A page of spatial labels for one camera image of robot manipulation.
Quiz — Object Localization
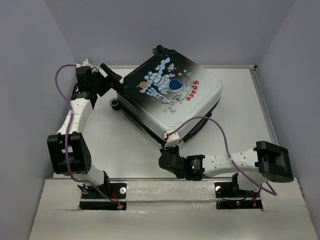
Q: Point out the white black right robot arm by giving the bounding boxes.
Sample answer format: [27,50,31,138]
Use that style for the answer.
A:
[158,141,294,196]

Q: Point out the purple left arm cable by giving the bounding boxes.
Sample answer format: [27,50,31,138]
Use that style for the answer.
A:
[54,64,121,208]

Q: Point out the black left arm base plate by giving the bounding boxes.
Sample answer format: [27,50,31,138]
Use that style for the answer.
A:
[77,181,127,211]

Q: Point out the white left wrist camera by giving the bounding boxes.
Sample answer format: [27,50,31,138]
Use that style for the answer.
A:
[76,58,92,68]

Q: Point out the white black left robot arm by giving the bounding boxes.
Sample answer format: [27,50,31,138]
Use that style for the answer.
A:
[47,61,122,198]

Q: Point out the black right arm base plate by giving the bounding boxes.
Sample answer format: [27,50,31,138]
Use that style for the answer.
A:
[214,173,263,210]

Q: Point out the space astronaut kids suitcase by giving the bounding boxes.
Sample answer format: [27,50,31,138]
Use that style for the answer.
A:
[115,45,223,146]

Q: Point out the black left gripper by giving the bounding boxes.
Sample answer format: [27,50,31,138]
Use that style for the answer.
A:
[91,63,123,97]

